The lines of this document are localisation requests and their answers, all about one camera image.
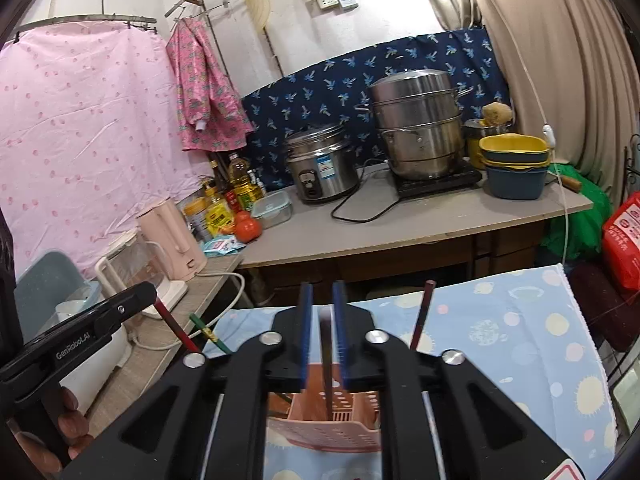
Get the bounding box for yellow plastic basin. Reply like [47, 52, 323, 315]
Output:
[478, 133, 552, 168]

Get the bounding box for dark brown chopstick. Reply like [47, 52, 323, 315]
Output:
[321, 307, 336, 415]

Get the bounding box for clear plastic food container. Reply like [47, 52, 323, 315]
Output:
[251, 190, 292, 230]

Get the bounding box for navy printed cloth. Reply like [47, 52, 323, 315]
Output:
[240, 25, 512, 193]

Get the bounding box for black induction cooker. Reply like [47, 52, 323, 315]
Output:
[387, 165, 483, 198]

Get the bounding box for beige curtain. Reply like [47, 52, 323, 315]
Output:
[410, 0, 640, 206]

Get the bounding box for black power cord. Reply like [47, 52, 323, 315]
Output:
[331, 157, 401, 224]

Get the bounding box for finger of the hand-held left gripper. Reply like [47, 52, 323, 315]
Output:
[94, 281, 159, 329]

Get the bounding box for red chopstick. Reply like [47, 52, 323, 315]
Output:
[152, 297, 201, 354]

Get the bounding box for white cord with switch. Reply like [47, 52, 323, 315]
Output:
[500, 25, 573, 263]

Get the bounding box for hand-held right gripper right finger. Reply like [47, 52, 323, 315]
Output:
[332, 280, 586, 480]

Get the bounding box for pink dotted curtain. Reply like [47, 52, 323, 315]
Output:
[0, 22, 211, 281]

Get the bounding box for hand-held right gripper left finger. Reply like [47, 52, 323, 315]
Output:
[60, 282, 316, 480]

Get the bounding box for dark maroon chopstick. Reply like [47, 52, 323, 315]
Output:
[409, 281, 435, 351]

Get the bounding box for green chopstick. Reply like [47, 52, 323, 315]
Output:
[189, 313, 233, 355]

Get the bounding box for dark sauce bottle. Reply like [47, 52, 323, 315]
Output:
[210, 160, 231, 196]

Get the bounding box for green plastic bag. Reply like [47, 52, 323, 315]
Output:
[540, 162, 613, 263]

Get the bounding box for dark metal chair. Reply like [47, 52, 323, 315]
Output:
[570, 135, 640, 356]

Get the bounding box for small steel pot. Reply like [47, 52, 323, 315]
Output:
[464, 119, 501, 170]

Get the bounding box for blue planet-print tablecloth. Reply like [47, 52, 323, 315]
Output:
[200, 262, 621, 480]

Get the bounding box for stainless steel steamer pot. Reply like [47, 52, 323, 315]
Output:
[356, 69, 472, 181]

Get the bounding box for metal tin can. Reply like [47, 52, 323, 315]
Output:
[184, 197, 213, 243]

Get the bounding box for white kettle cord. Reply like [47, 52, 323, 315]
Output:
[127, 272, 247, 352]

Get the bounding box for red tomato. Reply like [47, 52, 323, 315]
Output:
[234, 211, 262, 242]

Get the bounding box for person's left hand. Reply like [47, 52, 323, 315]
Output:
[6, 387, 95, 480]

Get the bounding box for red printed bag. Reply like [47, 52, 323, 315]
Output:
[601, 192, 640, 293]

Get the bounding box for pink floral garment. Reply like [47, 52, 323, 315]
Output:
[166, 17, 256, 152]

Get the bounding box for white bin with blue lid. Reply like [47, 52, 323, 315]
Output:
[14, 251, 128, 411]

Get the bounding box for metal curtain rail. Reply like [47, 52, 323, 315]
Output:
[14, 12, 159, 37]

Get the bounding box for pink electric kettle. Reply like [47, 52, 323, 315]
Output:
[136, 199, 208, 281]

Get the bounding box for pink perforated utensil holder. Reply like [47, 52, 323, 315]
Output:
[264, 389, 385, 457]

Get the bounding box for large cooking oil bottle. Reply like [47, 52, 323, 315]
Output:
[229, 152, 264, 211]

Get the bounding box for glass kettle with white base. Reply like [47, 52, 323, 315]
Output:
[95, 230, 188, 318]

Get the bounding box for silver rice cooker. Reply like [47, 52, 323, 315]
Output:
[284, 124, 358, 204]

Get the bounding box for blue and white packet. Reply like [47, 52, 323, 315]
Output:
[202, 237, 246, 259]

